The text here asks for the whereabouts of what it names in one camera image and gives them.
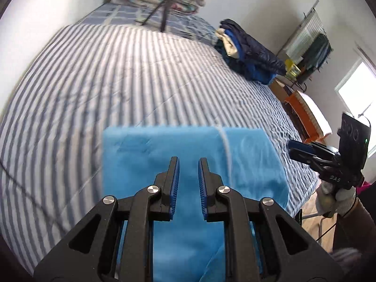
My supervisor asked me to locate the dark grey hanging garment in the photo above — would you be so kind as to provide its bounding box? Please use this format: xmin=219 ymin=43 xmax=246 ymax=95
xmin=319 ymin=37 xmax=334 ymax=71

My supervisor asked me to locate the yellow crate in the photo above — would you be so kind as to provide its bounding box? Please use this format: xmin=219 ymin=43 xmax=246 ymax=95
xmin=283 ymin=59 xmax=302 ymax=80

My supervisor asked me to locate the person's right forearm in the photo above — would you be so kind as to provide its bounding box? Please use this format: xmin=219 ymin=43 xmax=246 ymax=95
xmin=330 ymin=195 xmax=376 ymax=282

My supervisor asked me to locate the person's right hand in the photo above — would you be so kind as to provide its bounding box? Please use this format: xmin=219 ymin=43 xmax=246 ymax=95
xmin=316 ymin=179 xmax=357 ymax=218

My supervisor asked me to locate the striped hanging towel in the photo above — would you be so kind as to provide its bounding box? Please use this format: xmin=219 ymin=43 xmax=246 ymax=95
xmin=286 ymin=12 xmax=324 ymax=61

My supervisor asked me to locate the light blue jacket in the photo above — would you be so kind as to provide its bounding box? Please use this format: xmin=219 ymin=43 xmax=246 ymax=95
xmin=101 ymin=126 xmax=290 ymax=282

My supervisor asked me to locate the black clothes rack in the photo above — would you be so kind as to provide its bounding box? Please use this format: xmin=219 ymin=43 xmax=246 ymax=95
xmin=276 ymin=0 xmax=334 ymax=91

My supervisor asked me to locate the blue checked bedsheet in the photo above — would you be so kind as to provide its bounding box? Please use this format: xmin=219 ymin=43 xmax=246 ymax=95
xmin=81 ymin=1 xmax=219 ymax=46

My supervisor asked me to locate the orange stool with white cover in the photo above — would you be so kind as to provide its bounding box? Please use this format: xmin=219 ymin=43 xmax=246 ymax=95
xmin=283 ymin=91 xmax=334 ymax=144

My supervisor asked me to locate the black tripod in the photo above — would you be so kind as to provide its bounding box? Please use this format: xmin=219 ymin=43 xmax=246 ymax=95
xmin=133 ymin=0 xmax=174 ymax=33

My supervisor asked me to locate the window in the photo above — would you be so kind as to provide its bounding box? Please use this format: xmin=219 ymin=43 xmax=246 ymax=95
xmin=335 ymin=59 xmax=376 ymax=118

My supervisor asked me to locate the navy puffer jacket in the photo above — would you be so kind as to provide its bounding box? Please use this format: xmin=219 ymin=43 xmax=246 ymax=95
xmin=220 ymin=18 xmax=287 ymax=77

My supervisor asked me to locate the dark green hanging shirt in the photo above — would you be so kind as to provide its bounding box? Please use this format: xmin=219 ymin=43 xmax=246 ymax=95
xmin=302 ymin=32 xmax=328 ymax=69

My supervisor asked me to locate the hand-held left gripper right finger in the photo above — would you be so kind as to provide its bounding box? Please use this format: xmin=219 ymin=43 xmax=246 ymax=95
xmin=198 ymin=158 xmax=344 ymax=282

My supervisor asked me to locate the blue folded garment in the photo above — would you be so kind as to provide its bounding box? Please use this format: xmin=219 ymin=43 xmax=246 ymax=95
xmin=216 ymin=29 xmax=277 ymax=85

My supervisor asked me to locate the beige folded garment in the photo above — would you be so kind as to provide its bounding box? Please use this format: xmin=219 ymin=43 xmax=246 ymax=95
xmin=216 ymin=29 xmax=239 ymax=59

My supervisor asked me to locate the striped bed mattress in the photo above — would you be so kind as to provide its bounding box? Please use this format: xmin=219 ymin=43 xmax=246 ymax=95
xmin=0 ymin=23 xmax=321 ymax=277

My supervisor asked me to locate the pink garment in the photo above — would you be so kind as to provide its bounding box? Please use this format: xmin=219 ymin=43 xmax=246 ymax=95
xmin=357 ymin=180 xmax=376 ymax=196

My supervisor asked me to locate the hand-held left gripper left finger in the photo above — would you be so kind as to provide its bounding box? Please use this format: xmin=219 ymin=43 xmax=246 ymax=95
xmin=33 ymin=156 xmax=180 ymax=282

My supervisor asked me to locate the cardboard box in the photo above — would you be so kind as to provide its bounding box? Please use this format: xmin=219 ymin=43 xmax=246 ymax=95
xmin=270 ymin=79 xmax=294 ymax=100

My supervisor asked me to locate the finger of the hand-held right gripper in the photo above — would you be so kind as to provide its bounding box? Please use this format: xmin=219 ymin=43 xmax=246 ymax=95
xmin=289 ymin=150 xmax=341 ymax=172
xmin=288 ymin=140 xmax=341 ymax=157

